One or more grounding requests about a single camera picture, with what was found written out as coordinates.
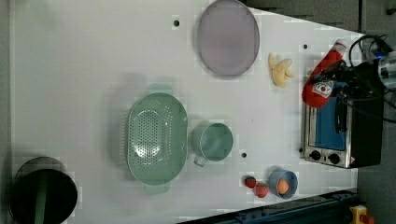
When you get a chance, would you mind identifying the green mug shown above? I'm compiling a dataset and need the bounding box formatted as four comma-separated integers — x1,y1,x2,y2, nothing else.
191,121,233,167

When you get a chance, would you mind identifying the black cylindrical container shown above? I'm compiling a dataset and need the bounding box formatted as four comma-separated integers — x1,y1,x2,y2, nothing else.
8,157,78,224

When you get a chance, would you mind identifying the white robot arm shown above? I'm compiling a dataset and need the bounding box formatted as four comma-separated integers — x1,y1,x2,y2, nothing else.
314,51,395,101

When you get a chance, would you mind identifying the yellow banana peel toy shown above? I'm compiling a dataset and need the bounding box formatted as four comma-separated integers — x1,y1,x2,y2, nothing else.
268,53,295,88

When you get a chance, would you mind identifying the blue bowl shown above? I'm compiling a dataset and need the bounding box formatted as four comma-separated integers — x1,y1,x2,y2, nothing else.
269,169,298,199

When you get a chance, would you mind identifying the yellow emergency stop button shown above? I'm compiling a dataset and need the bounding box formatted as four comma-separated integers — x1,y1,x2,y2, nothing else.
349,205,375,224

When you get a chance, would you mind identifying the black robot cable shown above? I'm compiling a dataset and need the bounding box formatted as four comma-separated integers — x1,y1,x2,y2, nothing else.
347,34,396,124

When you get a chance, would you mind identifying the large red strawberry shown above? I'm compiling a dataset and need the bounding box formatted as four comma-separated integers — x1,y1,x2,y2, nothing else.
255,183,269,198

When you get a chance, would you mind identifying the small red strawberry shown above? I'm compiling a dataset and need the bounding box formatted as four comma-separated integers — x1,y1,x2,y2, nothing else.
245,176,257,189

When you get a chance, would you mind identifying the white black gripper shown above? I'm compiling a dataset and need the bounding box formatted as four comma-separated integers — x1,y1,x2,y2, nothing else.
318,60,383,101

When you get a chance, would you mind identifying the black toaster oven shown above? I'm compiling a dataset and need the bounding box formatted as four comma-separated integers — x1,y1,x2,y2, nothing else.
301,96,384,169

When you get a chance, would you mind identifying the orange ball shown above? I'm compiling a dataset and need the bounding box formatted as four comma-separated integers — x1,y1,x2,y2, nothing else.
277,179,290,194

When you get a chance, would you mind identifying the red felt ketchup bottle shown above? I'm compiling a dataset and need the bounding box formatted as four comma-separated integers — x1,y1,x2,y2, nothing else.
302,38,347,108

